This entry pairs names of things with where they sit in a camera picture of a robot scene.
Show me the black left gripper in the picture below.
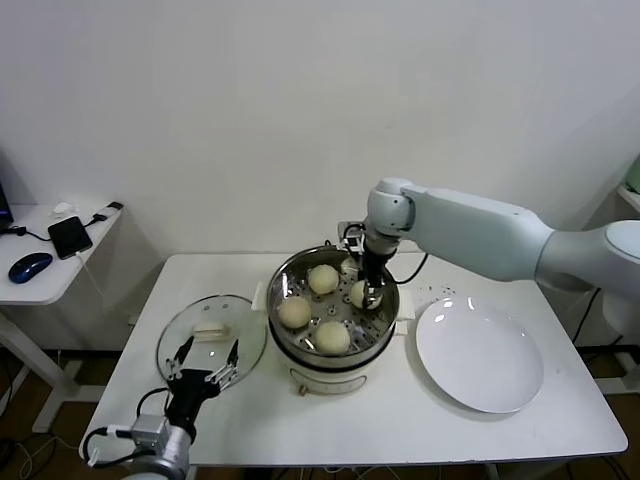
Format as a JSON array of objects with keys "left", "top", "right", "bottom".
[{"left": 164, "top": 335, "right": 240, "bottom": 432}]

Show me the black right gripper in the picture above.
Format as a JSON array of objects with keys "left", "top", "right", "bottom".
[{"left": 355, "top": 248, "right": 390, "bottom": 310}]

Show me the white steamed baozi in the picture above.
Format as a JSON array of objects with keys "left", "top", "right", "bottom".
[
  {"left": 313, "top": 321, "right": 352, "bottom": 356},
  {"left": 277, "top": 297, "right": 312, "bottom": 330},
  {"left": 349, "top": 280, "right": 384, "bottom": 309},
  {"left": 307, "top": 264, "right": 340, "bottom": 295}
]

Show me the round glass pot lid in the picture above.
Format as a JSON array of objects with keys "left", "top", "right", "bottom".
[{"left": 155, "top": 294, "right": 267, "bottom": 396}]

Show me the steel perforated steamer basket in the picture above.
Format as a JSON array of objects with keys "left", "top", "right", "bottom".
[{"left": 251, "top": 245, "right": 415, "bottom": 357}]

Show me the white electric cooker base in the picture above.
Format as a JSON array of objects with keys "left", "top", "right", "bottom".
[{"left": 267, "top": 319, "right": 409, "bottom": 399}]

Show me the white round plate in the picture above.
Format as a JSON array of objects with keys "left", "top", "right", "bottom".
[{"left": 413, "top": 297, "right": 545, "bottom": 415}]

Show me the white side desk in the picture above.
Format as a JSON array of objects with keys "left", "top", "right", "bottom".
[{"left": 0, "top": 203, "right": 126, "bottom": 434}]

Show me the black smartphone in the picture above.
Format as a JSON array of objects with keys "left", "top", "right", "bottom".
[{"left": 47, "top": 215, "right": 95, "bottom": 261}]

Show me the blue computer mouse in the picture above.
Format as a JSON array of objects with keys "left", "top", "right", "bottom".
[{"left": 7, "top": 253, "right": 54, "bottom": 286}]

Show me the dark laptop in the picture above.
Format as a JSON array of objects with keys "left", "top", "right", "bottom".
[{"left": 0, "top": 149, "right": 15, "bottom": 234}]

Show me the white shelf desk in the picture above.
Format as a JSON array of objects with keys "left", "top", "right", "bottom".
[{"left": 614, "top": 183, "right": 640, "bottom": 219}]

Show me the pale green appliance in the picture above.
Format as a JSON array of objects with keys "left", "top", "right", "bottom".
[{"left": 624, "top": 152, "right": 640, "bottom": 196}]

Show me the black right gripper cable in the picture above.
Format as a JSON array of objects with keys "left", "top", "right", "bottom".
[{"left": 384, "top": 249, "right": 430, "bottom": 286}]

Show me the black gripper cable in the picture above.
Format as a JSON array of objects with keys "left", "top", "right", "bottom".
[
  {"left": 384, "top": 249, "right": 430, "bottom": 286},
  {"left": 137, "top": 387, "right": 174, "bottom": 419}
]

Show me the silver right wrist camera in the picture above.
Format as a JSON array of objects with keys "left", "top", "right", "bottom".
[{"left": 337, "top": 221, "right": 365, "bottom": 251}]

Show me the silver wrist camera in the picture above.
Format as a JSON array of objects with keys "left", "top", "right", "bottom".
[
  {"left": 130, "top": 414, "right": 171, "bottom": 446},
  {"left": 337, "top": 221, "right": 365, "bottom": 251}
]

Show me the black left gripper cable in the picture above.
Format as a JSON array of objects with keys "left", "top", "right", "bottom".
[{"left": 137, "top": 387, "right": 174, "bottom": 419}]

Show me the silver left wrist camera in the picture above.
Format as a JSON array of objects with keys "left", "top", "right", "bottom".
[{"left": 130, "top": 414, "right": 171, "bottom": 446}]

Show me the left camera cable white plug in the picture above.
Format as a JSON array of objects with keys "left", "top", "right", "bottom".
[{"left": 82, "top": 424, "right": 134, "bottom": 469}]

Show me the white charging cable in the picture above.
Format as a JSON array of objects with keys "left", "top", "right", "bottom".
[{"left": 74, "top": 252, "right": 114, "bottom": 306}]

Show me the black power cable with brick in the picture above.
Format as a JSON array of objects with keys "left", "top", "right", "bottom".
[{"left": 571, "top": 287, "right": 601, "bottom": 346}]

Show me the black usb cable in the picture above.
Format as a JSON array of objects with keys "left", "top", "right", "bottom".
[{"left": 0, "top": 212, "right": 109, "bottom": 245}]

